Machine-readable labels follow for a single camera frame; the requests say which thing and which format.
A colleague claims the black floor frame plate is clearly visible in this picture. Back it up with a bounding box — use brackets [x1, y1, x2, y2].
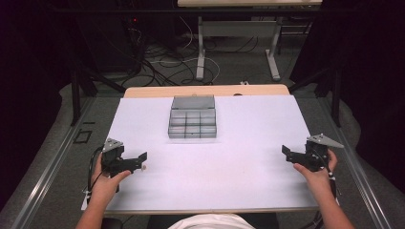
[73, 129, 94, 145]

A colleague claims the tangle of black floor cables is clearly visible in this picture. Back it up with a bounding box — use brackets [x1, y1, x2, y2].
[125, 18, 224, 89]

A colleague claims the clear plastic compartment box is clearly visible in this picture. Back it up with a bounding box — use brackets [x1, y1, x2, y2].
[167, 94, 219, 140]

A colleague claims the white desk with metal legs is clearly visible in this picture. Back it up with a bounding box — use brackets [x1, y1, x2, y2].
[177, 0, 324, 82]

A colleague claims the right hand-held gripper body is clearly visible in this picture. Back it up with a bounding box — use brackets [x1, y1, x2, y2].
[300, 133, 346, 173]

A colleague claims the person's left hand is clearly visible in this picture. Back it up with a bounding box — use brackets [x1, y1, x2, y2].
[91, 152, 132, 204]

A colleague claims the person's right hand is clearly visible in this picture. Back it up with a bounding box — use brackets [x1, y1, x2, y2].
[292, 148, 339, 192]

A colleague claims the white floor cable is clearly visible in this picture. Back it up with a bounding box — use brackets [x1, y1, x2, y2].
[149, 15, 223, 84]

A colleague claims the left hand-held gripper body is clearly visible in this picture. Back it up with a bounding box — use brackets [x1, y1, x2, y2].
[101, 137, 143, 179]

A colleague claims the black equipment rack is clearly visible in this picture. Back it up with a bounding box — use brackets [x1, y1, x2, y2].
[75, 12, 144, 74]

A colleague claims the black metal stand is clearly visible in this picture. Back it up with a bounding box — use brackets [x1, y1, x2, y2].
[68, 65, 127, 127]
[288, 65, 343, 129]

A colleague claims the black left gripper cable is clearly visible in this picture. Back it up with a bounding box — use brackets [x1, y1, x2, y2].
[86, 145, 105, 193]

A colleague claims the wooden table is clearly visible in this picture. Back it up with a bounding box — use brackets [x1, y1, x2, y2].
[122, 83, 291, 99]

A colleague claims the person's white shirt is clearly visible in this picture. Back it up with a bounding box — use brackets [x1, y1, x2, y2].
[167, 213, 256, 229]

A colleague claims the white table mat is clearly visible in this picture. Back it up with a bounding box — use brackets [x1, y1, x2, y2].
[105, 94, 320, 213]

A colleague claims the aluminium floor rail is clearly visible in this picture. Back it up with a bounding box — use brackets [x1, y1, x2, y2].
[9, 94, 96, 229]
[318, 94, 394, 229]

